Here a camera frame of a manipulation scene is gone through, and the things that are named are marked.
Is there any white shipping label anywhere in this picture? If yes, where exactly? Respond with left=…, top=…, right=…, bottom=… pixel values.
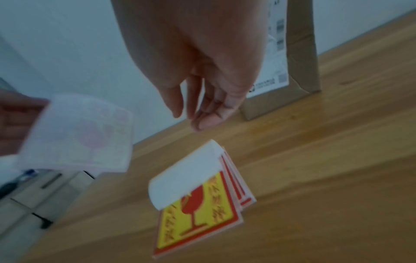
left=245, top=0, right=290, bottom=100

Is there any person's right hand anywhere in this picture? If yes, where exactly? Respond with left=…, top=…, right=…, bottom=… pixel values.
left=110, top=0, right=269, bottom=133

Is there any white sticker backing sheet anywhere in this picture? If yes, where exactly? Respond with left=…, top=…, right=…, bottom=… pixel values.
left=147, top=139, right=225, bottom=211

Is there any person's left hand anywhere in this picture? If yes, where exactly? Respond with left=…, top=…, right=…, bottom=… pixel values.
left=0, top=91, right=50, bottom=157

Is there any white cabinet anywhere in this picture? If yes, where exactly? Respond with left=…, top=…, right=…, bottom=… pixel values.
left=0, top=167, right=97, bottom=263

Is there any stack of fragile sticker sheets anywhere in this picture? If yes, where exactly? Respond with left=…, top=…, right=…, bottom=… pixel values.
left=147, top=139, right=257, bottom=260

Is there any red yellow fragile sticker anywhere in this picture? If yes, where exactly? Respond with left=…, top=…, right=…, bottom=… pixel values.
left=16, top=93, right=135, bottom=173

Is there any brown cardboard box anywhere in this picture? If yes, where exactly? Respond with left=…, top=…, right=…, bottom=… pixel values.
left=239, top=0, right=322, bottom=121

